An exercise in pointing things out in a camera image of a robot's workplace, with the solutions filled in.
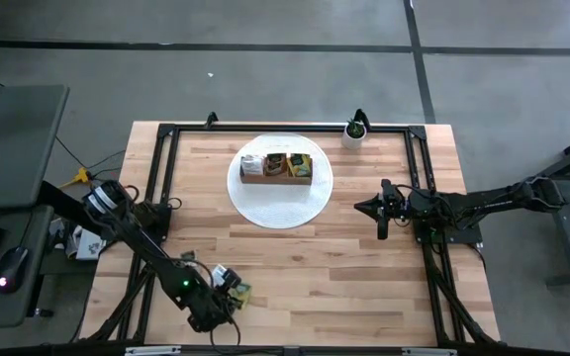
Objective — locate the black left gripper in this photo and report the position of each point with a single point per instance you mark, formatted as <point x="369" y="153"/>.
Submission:
<point x="211" y="311"/>

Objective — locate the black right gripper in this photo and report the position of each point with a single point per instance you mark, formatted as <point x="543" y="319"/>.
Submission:
<point x="396" y="207"/>

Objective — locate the green yellow tea bag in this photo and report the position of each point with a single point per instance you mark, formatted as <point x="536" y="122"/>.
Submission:
<point x="301" y="165"/>
<point x="248" y="292"/>

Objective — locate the beige tea bag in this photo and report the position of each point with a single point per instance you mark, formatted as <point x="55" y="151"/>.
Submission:
<point x="276" y="164"/>
<point x="188" y="255"/>

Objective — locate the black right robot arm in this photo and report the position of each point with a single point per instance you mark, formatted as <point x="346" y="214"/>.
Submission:
<point x="488" y="203"/>

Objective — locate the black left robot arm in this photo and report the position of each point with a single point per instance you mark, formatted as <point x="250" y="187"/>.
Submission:
<point x="151" y="247"/>

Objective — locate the small plant in white pot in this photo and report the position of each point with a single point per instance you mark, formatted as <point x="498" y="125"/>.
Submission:
<point x="353" y="141"/>

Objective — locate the black table clamp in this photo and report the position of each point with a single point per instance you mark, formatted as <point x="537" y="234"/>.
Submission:
<point x="362" y="116"/>
<point x="211" y="118"/>

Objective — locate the white round plate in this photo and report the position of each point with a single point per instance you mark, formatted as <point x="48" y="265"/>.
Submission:
<point x="280" y="207"/>

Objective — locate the wooden three-compartment box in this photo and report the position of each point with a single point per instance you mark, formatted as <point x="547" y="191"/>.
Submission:
<point x="275" y="180"/>

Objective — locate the white printed box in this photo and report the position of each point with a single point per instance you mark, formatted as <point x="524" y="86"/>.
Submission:
<point x="89" y="246"/>

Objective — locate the grey metal cart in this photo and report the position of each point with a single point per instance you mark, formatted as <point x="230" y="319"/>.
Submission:
<point x="569" y="232"/>

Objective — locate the dark keyboard desk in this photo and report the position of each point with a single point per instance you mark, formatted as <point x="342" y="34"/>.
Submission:
<point x="18" y="311"/>

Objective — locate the black computer mouse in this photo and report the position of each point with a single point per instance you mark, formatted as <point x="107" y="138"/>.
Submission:
<point x="13" y="267"/>

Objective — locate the grey desk top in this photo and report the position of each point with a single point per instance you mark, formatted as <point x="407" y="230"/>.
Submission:
<point x="13" y="148"/>

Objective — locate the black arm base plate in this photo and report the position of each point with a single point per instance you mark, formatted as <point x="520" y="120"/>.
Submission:
<point x="159" y="222"/>
<point x="463" y="236"/>

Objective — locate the silver metal bracket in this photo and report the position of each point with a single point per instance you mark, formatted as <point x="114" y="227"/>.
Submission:
<point x="151" y="351"/>
<point x="428" y="352"/>

